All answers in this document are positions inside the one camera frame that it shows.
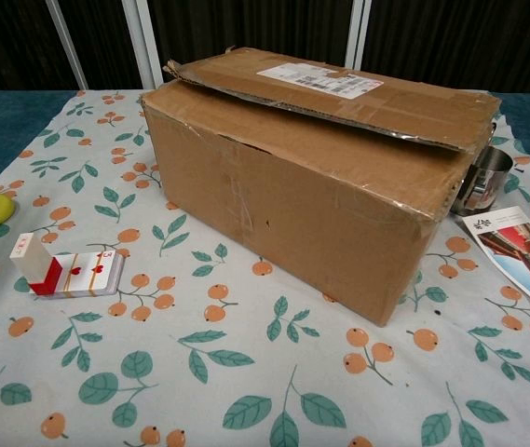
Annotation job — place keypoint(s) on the brown cardboard shipping box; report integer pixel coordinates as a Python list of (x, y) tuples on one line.
[(292, 200)]

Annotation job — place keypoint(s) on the floral orange fruit tablecloth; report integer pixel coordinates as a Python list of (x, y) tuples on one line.
[(199, 372)]

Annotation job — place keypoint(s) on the playing card deck with bands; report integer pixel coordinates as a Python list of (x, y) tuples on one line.
[(97, 277)]

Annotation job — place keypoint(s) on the stainless steel measuring cup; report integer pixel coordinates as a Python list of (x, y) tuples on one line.
[(488, 184)]

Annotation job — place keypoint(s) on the white and red block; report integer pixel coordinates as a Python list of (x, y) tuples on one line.
[(29, 253)]

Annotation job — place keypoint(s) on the red building postcard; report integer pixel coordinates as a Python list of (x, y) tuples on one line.
[(520, 256)]

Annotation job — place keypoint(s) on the slanted white frame post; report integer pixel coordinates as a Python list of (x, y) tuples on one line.
[(66, 46)]

